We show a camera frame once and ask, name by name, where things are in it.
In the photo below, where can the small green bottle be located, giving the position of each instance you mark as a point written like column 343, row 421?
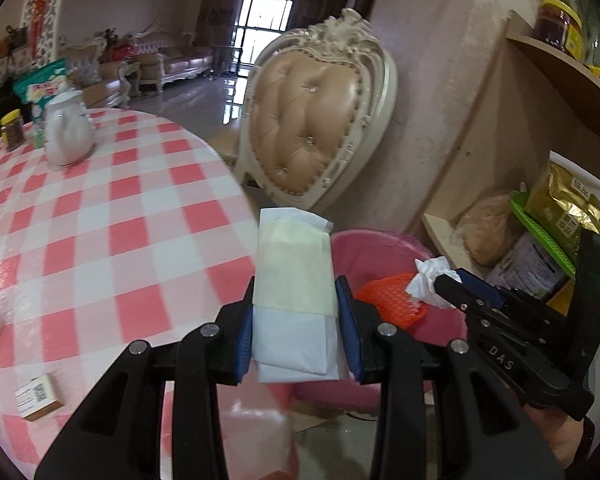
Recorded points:
column 38, row 135

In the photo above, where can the glass balcony door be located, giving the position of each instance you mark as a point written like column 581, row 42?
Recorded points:
column 262, row 30

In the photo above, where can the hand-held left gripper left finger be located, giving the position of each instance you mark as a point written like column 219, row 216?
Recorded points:
column 242, row 347

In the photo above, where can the ornate armchair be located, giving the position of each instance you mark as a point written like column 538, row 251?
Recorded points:
column 105, row 77

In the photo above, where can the person's right hand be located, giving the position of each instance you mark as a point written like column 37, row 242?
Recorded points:
column 565, row 440

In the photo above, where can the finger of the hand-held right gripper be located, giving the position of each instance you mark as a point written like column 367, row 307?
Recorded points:
column 467, row 305
column 482, row 286

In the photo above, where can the red wall decoration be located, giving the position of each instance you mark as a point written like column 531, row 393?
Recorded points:
column 41, row 15

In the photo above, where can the ornate cream padded chair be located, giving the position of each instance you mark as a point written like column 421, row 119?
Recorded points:
column 305, row 120

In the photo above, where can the green printed bag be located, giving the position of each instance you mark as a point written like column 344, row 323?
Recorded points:
column 40, row 87

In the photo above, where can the white paper packet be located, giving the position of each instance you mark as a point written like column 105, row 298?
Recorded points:
column 292, row 280

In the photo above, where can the white tissue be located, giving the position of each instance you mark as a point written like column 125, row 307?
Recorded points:
column 425, row 280

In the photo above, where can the gold foil packet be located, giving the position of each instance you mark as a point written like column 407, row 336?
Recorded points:
column 565, row 200

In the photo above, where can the ornate sofa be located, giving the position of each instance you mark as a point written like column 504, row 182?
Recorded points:
column 177, row 62

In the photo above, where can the red checked tablecloth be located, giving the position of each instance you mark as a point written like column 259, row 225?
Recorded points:
column 130, row 220

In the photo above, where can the green plastic tray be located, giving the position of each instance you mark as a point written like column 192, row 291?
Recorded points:
column 540, row 235

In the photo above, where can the pink plastic bin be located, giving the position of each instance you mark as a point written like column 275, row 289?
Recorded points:
column 375, row 252

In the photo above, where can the white teapot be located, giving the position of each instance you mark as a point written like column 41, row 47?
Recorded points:
column 67, row 130

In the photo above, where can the small yellow-lid jar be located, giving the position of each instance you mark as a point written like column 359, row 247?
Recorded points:
column 12, row 130

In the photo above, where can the sideboard with lace cloth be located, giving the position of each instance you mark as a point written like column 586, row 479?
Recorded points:
column 0, row 77

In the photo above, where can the wooden shelf unit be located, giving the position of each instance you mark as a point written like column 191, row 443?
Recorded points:
column 485, row 135

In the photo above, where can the grey printed bag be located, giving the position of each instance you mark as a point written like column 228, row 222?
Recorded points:
column 525, row 267

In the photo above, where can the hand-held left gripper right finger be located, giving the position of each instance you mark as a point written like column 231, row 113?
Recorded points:
column 351, row 342

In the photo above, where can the small cardboard box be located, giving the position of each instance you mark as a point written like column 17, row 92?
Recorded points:
column 39, row 397

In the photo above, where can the large yellow-lid jar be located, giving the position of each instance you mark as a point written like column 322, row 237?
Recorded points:
column 557, row 25

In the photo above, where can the clear bag of brown food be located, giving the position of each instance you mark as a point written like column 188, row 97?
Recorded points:
column 482, row 232

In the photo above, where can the orange foam net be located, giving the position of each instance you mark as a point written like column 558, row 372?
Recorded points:
column 387, row 300

